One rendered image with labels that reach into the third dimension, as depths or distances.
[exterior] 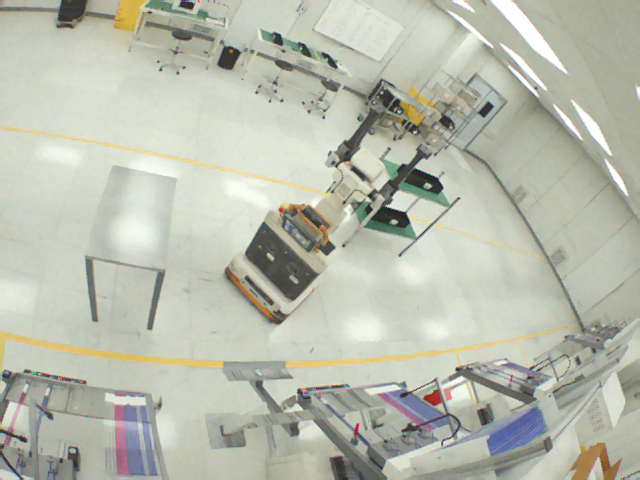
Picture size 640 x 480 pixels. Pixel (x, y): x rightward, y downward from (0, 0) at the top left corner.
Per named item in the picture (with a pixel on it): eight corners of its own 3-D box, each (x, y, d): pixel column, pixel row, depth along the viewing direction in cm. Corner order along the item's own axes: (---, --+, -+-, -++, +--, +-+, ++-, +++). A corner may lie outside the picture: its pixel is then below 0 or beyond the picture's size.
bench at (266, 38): (239, 63, 556) (257, 27, 505) (321, 92, 647) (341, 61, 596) (239, 79, 512) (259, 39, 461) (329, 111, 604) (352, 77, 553)
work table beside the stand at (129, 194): (158, 250, 252) (177, 178, 202) (152, 330, 211) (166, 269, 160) (106, 241, 230) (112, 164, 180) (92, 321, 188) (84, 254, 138)
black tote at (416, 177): (402, 181, 329) (409, 174, 322) (396, 170, 339) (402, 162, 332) (437, 194, 359) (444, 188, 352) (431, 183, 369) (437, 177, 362)
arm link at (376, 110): (371, 101, 219) (383, 110, 218) (377, 103, 231) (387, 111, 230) (335, 149, 242) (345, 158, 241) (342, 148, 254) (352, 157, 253)
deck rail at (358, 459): (296, 402, 164) (298, 393, 164) (300, 402, 165) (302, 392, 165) (379, 489, 103) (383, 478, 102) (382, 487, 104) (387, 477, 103)
